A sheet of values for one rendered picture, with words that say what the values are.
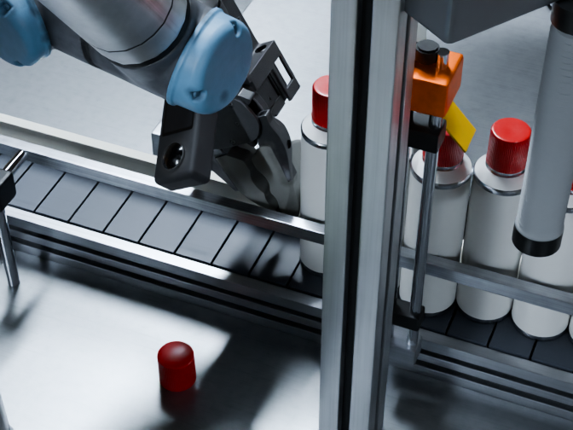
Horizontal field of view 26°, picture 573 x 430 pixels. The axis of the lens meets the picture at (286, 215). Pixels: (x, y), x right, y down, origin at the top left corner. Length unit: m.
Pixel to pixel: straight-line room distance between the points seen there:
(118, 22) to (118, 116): 0.61
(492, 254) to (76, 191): 0.43
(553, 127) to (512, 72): 0.58
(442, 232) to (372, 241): 0.18
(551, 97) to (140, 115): 0.69
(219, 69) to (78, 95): 0.59
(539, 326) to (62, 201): 0.48
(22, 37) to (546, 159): 0.39
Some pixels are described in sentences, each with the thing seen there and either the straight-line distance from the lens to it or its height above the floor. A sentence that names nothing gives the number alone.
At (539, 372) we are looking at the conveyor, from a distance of 1.11.
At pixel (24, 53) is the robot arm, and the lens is 0.96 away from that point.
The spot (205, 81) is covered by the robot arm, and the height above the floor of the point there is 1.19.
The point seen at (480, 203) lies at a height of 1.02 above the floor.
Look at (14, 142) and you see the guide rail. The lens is 1.20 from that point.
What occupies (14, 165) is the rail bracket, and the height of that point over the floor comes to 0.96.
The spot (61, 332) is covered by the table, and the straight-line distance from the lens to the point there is 1.20.
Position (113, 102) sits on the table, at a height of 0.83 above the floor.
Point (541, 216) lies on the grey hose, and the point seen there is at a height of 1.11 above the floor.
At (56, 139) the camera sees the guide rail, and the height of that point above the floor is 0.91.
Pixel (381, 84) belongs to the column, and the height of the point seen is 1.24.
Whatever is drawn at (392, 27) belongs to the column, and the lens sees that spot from 0.77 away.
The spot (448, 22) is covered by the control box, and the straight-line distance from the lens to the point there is 0.74.
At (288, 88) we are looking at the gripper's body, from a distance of 1.12.
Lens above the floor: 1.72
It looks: 43 degrees down
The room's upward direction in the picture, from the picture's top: straight up
